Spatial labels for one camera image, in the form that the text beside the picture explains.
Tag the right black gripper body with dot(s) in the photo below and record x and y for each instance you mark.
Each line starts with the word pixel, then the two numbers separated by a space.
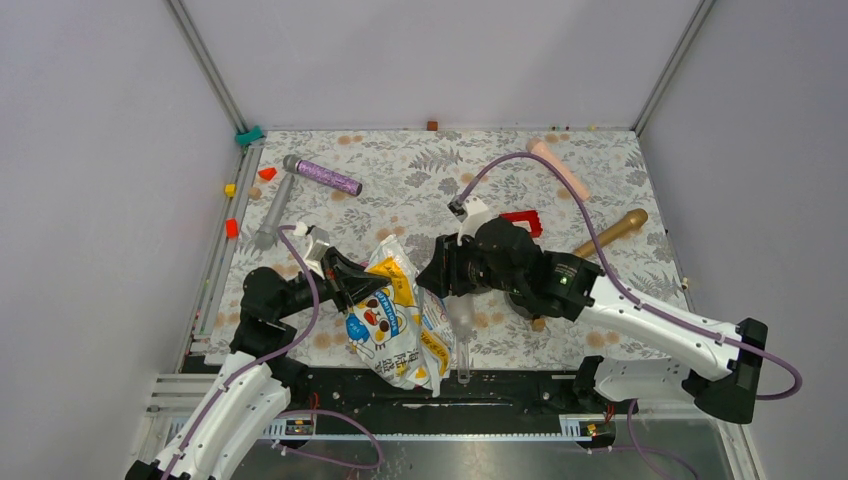
pixel 469 268

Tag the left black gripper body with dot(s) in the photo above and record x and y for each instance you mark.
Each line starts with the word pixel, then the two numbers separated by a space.
pixel 325 289

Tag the cat food bag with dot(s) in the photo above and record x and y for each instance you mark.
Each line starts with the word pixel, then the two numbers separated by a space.
pixel 401 331

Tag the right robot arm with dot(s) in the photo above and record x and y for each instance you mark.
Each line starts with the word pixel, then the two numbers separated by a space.
pixel 712 364

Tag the red plastic box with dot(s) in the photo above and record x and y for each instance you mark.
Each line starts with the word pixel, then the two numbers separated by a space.
pixel 527 219

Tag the black bowl fish print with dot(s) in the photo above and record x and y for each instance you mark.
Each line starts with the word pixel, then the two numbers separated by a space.
pixel 522 311

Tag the grey toy microphone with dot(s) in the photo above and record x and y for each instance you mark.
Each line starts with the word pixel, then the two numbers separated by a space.
pixel 266 235

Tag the floral patterned table mat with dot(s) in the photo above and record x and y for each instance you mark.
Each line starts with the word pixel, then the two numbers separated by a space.
pixel 408 178

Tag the purple glitter toy microphone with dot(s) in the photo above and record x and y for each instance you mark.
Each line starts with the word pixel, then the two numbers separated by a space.
pixel 322 175

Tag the pink toy microphone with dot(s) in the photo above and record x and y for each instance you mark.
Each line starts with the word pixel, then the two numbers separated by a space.
pixel 539 147

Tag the red triangular block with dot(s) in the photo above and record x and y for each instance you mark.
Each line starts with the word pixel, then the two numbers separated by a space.
pixel 267 174

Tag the gold toy microphone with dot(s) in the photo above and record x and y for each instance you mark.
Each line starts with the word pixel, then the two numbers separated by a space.
pixel 630 223

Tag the teal plastic block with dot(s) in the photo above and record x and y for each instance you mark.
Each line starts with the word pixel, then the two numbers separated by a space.
pixel 246 138

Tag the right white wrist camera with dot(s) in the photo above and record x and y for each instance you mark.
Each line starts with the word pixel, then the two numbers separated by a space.
pixel 472 213

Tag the red block on rail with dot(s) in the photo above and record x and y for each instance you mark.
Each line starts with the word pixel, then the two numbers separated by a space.
pixel 232 229

